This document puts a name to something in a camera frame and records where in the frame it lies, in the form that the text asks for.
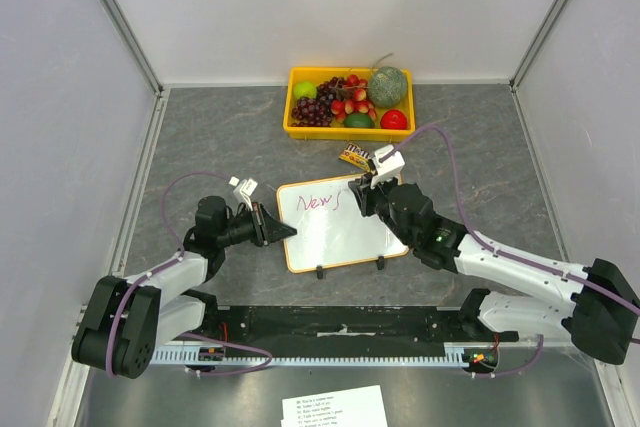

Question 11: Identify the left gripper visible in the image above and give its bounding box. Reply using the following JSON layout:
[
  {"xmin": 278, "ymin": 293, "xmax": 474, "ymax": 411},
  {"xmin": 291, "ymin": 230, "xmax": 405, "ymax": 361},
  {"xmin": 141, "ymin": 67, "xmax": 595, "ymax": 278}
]
[{"xmin": 217, "ymin": 201, "xmax": 295, "ymax": 247}]

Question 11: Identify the yellow framed whiteboard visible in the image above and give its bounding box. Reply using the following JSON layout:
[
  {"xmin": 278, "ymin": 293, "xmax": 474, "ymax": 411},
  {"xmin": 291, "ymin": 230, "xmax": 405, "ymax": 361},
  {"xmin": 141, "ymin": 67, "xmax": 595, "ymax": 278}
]
[{"xmin": 276, "ymin": 174, "xmax": 408, "ymax": 274}]

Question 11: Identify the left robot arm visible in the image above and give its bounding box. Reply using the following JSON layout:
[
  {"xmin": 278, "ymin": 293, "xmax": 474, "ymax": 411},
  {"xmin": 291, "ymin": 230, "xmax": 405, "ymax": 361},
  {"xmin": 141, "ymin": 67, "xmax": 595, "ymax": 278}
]
[{"xmin": 71, "ymin": 196, "xmax": 297, "ymax": 379}]

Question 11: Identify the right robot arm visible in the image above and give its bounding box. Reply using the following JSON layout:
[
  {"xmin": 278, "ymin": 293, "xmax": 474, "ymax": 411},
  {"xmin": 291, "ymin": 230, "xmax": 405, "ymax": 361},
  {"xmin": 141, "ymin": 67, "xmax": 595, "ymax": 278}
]
[{"xmin": 349, "ymin": 174, "xmax": 639, "ymax": 365}]

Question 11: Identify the yellow candy packet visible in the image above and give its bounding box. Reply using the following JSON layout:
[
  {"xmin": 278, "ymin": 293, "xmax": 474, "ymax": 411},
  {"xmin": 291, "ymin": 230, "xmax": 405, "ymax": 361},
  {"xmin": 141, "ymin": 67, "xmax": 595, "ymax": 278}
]
[{"xmin": 339, "ymin": 143, "xmax": 371, "ymax": 172}]

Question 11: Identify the red tomato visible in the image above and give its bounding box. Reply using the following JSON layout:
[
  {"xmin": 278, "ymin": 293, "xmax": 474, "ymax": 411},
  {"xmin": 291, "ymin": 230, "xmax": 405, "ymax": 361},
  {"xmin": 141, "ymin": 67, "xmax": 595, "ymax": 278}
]
[{"xmin": 380, "ymin": 109, "xmax": 408, "ymax": 130}]

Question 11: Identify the yellow plastic tray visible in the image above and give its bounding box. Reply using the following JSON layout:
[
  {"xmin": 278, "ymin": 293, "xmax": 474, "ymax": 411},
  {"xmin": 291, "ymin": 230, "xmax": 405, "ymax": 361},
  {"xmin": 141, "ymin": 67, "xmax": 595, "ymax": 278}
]
[{"xmin": 282, "ymin": 66, "xmax": 416, "ymax": 142}]

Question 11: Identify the green avocado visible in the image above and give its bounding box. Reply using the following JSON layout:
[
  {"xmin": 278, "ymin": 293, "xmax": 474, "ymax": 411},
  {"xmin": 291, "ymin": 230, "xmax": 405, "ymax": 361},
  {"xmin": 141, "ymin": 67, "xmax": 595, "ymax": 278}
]
[{"xmin": 343, "ymin": 113, "xmax": 375, "ymax": 129}]

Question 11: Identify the dark purple grape bunch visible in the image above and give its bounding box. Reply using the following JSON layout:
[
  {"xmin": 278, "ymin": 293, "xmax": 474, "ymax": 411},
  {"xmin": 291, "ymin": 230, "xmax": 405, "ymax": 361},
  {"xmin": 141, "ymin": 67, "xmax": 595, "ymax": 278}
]
[{"xmin": 290, "ymin": 77, "xmax": 335, "ymax": 127}]

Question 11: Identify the red grape bunch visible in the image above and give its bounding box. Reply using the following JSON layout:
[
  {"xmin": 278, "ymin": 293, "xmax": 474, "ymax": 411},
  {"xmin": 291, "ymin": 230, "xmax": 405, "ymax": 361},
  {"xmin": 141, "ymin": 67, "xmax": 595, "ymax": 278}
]
[{"xmin": 328, "ymin": 74, "xmax": 377, "ymax": 125}]

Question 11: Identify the green netted melon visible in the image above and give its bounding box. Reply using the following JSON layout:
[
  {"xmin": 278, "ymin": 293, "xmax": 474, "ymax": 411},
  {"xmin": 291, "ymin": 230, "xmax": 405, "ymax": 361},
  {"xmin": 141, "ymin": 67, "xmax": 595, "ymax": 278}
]
[{"xmin": 367, "ymin": 53, "xmax": 409, "ymax": 108}]

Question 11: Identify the green apple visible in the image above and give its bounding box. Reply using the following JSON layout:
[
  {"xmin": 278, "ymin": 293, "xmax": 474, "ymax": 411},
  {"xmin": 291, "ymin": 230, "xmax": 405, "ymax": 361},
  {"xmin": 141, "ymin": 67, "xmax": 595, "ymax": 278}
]
[{"xmin": 293, "ymin": 81, "xmax": 317, "ymax": 100}]

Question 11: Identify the white printed paper sheet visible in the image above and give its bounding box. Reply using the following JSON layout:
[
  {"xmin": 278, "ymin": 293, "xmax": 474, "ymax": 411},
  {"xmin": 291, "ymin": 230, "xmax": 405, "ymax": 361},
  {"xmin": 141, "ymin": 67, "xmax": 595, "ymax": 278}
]
[{"xmin": 281, "ymin": 385, "xmax": 388, "ymax": 427}]

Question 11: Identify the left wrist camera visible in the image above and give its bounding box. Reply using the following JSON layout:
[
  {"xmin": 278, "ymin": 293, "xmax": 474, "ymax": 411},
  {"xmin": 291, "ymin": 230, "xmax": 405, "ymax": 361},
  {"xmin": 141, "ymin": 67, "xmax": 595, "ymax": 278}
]
[{"xmin": 228, "ymin": 176, "xmax": 258, "ymax": 210}]

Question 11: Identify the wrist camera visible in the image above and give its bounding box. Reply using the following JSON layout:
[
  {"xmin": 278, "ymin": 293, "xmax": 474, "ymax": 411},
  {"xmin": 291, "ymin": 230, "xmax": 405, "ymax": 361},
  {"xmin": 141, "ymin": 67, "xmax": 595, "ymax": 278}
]
[
  {"xmin": 228, "ymin": 176, "xmax": 258, "ymax": 210},
  {"xmin": 371, "ymin": 145, "xmax": 405, "ymax": 188}
]

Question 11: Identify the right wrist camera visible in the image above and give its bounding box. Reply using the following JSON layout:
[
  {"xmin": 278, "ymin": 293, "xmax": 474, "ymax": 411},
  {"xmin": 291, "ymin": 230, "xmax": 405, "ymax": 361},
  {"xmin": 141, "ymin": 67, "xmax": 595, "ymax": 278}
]
[{"xmin": 371, "ymin": 145, "xmax": 405, "ymax": 188}]

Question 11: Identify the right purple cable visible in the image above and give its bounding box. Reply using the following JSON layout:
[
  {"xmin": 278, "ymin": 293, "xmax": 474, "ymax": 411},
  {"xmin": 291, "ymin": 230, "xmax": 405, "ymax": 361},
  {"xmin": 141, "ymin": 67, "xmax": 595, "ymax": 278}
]
[{"xmin": 379, "ymin": 125, "xmax": 640, "ymax": 378}]

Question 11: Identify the purple cable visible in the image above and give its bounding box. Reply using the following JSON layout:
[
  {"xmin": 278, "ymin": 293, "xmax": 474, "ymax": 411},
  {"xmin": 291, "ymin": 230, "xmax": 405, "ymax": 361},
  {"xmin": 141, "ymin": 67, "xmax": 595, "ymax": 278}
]
[
  {"xmin": 106, "ymin": 171, "xmax": 275, "ymax": 379},
  {"xmin": 379, "ymin": 125, "xmax": 640, "ymax": 378}
]

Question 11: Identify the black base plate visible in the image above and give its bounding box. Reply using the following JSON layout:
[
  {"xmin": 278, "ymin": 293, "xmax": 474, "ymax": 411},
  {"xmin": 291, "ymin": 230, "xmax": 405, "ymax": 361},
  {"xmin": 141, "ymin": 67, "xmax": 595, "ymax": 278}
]
[{"xmin": 196, "ymin": 306, "xmax": 519, "ymax": 358}]

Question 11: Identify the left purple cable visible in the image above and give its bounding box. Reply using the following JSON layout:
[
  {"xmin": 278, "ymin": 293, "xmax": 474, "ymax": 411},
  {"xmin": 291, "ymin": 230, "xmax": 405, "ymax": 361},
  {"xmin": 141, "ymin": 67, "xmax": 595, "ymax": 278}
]
[{"xmin": 106, "ymin": 171, "xmax": 275, "ymax": 379}]

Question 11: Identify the grey slotted cable duct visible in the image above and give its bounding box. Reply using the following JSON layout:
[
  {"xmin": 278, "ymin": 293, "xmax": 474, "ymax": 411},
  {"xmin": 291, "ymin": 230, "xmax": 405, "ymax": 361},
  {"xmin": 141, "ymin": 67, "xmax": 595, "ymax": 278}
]
[{"xmin": 150, "ymin": 341, "xmax": 494, "ymax": 368}]

